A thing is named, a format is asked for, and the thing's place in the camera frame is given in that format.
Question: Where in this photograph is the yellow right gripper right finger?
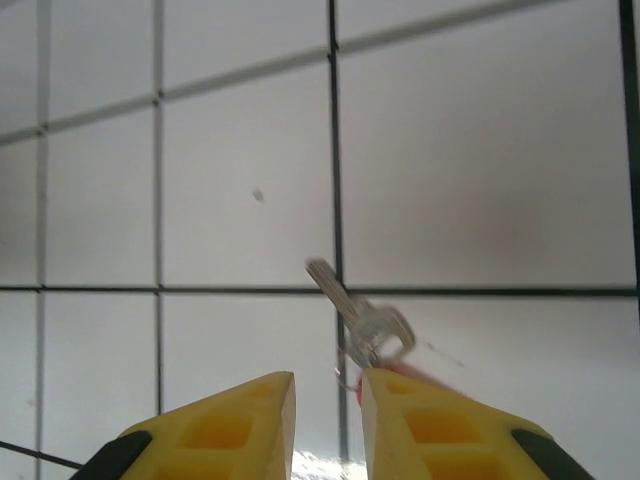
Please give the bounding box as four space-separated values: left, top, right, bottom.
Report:
359 368 599 480

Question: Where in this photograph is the silver key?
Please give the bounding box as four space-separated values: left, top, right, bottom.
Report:
303 256 417 374

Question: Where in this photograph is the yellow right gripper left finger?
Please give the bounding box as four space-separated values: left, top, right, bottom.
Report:
87 369 297 480

